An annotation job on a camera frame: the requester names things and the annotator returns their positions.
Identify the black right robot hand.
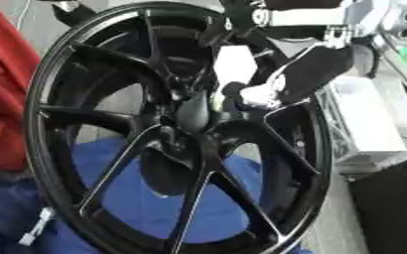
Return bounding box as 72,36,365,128
217,0,383,112

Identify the black spoked wheel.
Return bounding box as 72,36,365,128
21,1,338,254

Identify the white pin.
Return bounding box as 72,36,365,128
17,206,58,248

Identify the white box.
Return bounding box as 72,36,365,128
316,74,407,177

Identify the black cabinet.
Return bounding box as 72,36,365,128
347,158,407,254

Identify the black bracket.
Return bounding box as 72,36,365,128
51,1,98,28

